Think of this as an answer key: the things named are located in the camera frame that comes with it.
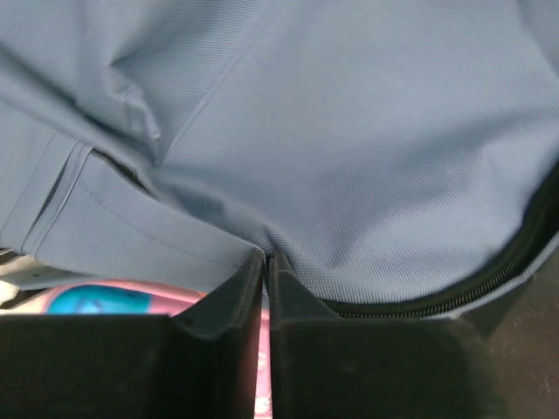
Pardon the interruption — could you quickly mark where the pink pencil case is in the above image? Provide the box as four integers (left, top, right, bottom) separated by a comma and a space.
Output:
42, 280, 273, 418

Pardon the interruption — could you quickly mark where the blue fabric backpack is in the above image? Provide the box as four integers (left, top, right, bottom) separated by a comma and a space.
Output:
1, 1, 558, 317

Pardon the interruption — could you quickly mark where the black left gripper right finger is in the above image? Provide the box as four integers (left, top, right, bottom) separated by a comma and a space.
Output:
266, 253, 509, 418

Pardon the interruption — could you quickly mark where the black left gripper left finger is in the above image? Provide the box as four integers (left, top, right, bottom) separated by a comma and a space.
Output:
1, 251, 262, 418

